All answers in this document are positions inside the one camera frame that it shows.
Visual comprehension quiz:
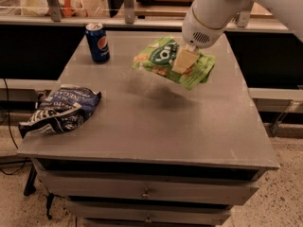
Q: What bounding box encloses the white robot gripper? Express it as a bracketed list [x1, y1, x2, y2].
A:
[172, 0, 252, 74]

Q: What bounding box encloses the green rice chip bag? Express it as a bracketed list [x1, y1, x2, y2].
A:
[132, 36, 215, 90]

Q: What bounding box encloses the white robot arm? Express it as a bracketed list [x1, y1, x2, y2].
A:
[182, 0, 303, 48]

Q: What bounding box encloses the blue pepsi can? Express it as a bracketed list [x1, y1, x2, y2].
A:
[85, 23, 110, 63]

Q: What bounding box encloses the orange white bag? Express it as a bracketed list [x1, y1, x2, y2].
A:
[59, 0, 88, 17]

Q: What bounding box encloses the blue crumpled chip bag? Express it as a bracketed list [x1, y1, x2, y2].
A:
[18, 85, 102, 137]

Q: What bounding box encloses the grey drawer cabinet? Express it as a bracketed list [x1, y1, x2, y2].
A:
[19, 31, 278, 227]

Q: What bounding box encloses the top grey drawer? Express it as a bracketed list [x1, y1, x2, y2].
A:
[38, 170, 258, 205]

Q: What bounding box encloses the grey drawer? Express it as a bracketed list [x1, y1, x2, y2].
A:
[66, 201, 230, 225]
[38, 170, 258, 205]

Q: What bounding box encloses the black cable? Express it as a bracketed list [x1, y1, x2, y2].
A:
[0, 79, 30, 177]

